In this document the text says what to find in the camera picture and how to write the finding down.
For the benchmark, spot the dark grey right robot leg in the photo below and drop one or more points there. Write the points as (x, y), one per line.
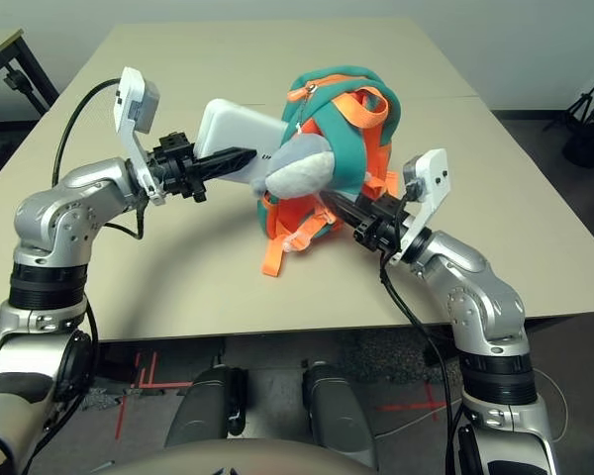
(336, 415)

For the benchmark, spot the black pole with clamp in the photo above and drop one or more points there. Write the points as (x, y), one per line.
(16, 81)

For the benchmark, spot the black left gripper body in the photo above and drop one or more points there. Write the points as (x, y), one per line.
(178, 165)

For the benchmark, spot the black bag with white items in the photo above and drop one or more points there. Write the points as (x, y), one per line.
(584, 148)

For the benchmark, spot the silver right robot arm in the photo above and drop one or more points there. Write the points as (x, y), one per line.
(470, 297)

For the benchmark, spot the white Unitree box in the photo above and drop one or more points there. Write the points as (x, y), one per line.
(227, 128)

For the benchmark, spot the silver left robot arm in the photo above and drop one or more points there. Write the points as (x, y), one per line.
(69, 208)

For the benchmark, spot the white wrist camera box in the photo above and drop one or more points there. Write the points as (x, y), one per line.
(128, 99)
(433, 170)

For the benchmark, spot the dark grey left robot leg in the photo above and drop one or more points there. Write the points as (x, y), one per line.
(203, 413)

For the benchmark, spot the beige robot torso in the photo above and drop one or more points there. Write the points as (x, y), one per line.
(237, 460)

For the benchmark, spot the dark grey floor mat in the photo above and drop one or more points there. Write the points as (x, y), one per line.
(391, 353)

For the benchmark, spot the grey plush dolphin charm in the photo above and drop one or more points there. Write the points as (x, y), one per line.
(297, 168)

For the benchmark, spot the dark grey robot leg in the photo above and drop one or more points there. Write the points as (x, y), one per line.
(203, 413)
(336, 415)

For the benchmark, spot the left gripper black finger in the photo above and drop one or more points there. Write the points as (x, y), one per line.
(225, 161)

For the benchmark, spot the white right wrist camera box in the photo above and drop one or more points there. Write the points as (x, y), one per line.
(433, 170)

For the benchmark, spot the black framed side table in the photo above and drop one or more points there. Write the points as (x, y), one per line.
(39, 74)

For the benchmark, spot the teal orange backpack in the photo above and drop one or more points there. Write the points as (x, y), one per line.
(346, 143)

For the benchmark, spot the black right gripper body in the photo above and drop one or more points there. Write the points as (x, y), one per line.
(381, 222)

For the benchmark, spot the black tripod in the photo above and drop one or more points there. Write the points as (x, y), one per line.
(585, 96)

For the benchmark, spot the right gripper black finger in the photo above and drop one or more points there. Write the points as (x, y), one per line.
(345, 210)

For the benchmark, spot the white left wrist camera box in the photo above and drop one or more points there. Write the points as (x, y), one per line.
(128, 99)

